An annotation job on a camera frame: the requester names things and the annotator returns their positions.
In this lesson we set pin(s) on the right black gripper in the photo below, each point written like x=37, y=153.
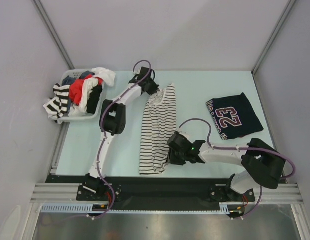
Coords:
x=173, y=160

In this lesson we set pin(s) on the thin striped white tank top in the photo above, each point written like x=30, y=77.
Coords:
x=159, y=123

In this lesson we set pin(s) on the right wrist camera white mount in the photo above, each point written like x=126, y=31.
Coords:
x=184, y=134

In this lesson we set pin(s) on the aluminium extrusion rail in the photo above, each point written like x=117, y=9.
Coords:
x=67, y=193

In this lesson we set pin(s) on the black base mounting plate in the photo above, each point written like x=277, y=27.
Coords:
x=161, y=193

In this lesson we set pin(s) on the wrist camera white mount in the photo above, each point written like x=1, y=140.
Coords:
x=184, y=134
x=137, y=72

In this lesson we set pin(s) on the black white striped tank top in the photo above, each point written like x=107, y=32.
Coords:
x=57, y=106

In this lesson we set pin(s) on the grey blue tank top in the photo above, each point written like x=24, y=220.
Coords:
x=70, y=76

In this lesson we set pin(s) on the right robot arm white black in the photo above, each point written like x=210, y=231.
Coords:
x=263, y=166

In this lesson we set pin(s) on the slotted cable duct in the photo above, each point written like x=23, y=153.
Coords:
x=97, y=209

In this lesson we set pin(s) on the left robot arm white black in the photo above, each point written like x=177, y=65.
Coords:
x=113, y=122

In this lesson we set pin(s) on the grey plastic laundry basket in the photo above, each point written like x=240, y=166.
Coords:
x=68, y=119

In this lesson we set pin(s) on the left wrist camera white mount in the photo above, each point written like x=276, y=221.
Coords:
x=137, y=72

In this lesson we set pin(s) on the navy tank top red trim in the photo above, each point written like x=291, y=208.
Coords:
x=234, y=116

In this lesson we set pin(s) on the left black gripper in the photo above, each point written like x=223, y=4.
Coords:
x=154, y=89

